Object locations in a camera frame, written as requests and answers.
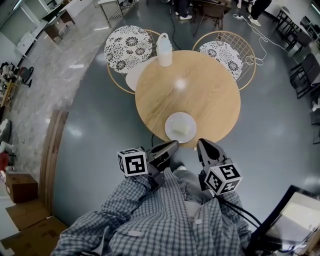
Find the large flat cardboard box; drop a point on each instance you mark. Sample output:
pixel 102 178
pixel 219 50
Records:
pixel 32 240

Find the person's white shoe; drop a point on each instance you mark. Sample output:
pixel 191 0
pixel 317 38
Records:
pixel 180 168

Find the person's left forearm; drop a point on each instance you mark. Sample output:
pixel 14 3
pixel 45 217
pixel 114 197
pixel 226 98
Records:
pixel 125 197

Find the black chair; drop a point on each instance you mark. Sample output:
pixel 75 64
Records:
pixel 310 70

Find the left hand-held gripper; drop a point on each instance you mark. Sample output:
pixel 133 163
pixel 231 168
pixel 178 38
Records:
pixel 132 162

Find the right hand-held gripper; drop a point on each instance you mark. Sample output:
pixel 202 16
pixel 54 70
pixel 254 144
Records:
pixel 222 178

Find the brown desk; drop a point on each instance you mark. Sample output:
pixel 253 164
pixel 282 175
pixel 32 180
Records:
pixel 58 27

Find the round wooden table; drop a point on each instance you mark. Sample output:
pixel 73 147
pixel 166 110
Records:
pixel 200 97

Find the white cabinet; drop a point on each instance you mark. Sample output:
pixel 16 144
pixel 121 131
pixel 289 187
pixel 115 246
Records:
pixel 26 42

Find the floral round chair cushion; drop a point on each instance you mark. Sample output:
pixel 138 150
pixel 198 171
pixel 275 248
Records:
pixel 222 58
pixel 127 47

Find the metal rack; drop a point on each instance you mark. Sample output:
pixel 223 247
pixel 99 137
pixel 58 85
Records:
pixel 125 8

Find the dark brown wicker chair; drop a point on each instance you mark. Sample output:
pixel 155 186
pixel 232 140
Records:
pixel 212 11

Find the cluttered shelf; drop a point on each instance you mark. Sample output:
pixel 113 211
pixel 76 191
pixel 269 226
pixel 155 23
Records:
pixel 7 87

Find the person's checked shirt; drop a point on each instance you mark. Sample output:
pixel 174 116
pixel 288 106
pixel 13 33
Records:
pixel 155 232

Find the black framed monitor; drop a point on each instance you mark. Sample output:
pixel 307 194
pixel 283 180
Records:
pixel 290 217

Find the white round seat cushion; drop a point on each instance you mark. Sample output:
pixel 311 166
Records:
pixel 133 78

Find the white plastic water bottle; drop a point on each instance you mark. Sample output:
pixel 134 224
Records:
pixel 164 53

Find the person's right forearm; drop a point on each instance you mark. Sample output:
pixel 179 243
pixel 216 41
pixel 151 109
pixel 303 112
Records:
pixel 230 212

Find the person's light grey trousers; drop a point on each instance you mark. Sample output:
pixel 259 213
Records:
pixel 190 185

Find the black bar stool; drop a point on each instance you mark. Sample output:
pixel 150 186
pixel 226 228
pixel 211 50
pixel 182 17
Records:
pixel 297 35

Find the small brown cardboard box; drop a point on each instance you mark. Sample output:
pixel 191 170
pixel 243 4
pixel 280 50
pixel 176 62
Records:
pixel 21 188

